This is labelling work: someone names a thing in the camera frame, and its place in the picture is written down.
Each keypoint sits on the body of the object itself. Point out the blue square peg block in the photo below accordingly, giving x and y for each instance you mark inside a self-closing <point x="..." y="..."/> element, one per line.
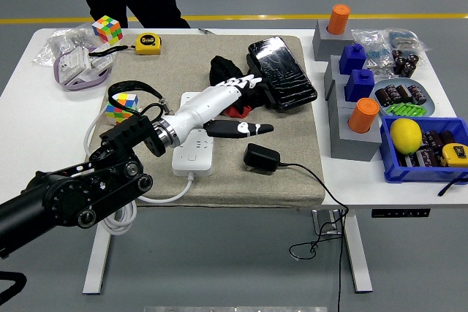
<point x="352" y="60"/>
<point x="360" y="86"/>

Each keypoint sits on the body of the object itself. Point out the black and red cloth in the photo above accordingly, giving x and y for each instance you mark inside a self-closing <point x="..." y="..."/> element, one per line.
<point x="223" y="69"/>

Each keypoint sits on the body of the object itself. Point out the dark capacitor cluster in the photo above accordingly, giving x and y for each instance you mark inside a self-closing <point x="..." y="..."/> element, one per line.
<point x="404" y="63"/>

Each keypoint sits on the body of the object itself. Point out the silver metal bracket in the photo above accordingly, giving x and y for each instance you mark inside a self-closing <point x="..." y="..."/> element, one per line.
<point x="320" y="222"/>

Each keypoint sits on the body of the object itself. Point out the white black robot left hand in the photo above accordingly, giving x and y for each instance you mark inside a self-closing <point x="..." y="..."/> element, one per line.
<point x="204" y="105"/>

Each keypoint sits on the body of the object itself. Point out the orange cylinder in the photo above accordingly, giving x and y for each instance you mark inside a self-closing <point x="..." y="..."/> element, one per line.
<point x="338" y="19"/>
<point x="363" y="114"/>

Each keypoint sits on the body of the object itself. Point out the small pen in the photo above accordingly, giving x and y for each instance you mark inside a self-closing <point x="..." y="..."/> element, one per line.
<point x="204" y="30"/>

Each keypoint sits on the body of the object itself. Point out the clear bag of blue parts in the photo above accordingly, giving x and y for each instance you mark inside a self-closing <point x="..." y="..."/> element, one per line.
<point x="402" y="38"/>

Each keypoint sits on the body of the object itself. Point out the purple plastic tray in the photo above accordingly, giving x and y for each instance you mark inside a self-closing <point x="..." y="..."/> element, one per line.
<point x="57" y="71"/>

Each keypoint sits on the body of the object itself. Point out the clear bag of small parts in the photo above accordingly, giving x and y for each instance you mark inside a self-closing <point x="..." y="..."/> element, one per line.
<point x="369" y="43"/>

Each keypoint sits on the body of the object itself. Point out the white plastic connector block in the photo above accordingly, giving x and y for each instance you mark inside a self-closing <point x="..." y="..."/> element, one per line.
<point x="73" y="63"/>

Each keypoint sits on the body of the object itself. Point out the light blue plate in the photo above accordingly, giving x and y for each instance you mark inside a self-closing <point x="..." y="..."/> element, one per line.
<point x="431" y="102"/>

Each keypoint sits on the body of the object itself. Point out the clear plastic bags with parts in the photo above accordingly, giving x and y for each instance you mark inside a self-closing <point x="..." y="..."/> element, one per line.
<point x="58" y="43"/>

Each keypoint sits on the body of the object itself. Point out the black phone stand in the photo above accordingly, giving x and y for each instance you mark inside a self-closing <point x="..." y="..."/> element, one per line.
<point x="254" y="71"/>

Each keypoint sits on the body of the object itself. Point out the blue plastic bin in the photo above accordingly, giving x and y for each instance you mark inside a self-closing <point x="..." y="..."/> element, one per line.
<point x="420" y="175"/>

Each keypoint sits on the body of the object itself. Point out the black smartphone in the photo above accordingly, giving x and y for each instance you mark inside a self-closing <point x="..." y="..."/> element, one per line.
<point x="281" y="71"/>

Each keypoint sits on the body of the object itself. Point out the black table control panel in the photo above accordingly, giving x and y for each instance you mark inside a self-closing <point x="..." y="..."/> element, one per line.
<point x="400" y="213"/>

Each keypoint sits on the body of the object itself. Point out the colourful puzzle cube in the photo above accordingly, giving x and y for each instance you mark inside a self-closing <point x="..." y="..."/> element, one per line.
<point x="108" y="30"/>
<point x="128" y="102"/>

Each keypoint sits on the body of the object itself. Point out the green small parts pile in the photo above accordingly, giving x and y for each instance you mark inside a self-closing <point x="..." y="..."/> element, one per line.
<point x="406" y="110"/>

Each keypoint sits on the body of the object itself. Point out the large grey block with hole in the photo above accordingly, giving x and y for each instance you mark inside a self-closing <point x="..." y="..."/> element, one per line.
<point x="351" y="145"/>

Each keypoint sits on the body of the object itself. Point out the black curved bar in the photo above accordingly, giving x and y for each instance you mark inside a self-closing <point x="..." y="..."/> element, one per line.
<point x="20" y="284"/>

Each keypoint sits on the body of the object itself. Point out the yellow lemon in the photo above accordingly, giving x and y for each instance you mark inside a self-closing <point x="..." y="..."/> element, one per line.
<point x="406" y="136"/>

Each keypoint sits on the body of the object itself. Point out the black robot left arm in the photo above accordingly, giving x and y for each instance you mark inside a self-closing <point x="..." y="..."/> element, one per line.
<point x="66" y="198"/>

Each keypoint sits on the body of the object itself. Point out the grey-brown fabric mat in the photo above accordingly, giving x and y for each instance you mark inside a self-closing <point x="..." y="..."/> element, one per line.
<point x="256" y="188"/>

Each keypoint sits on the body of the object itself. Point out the dark capacitors pile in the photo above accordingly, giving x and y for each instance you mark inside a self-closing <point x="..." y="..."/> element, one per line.
<point x="429" y="155"/>

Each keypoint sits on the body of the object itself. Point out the white table leg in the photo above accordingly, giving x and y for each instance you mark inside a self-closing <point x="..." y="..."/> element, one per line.
<point x="97" y="261"/>
<point x="358" y="253"/>

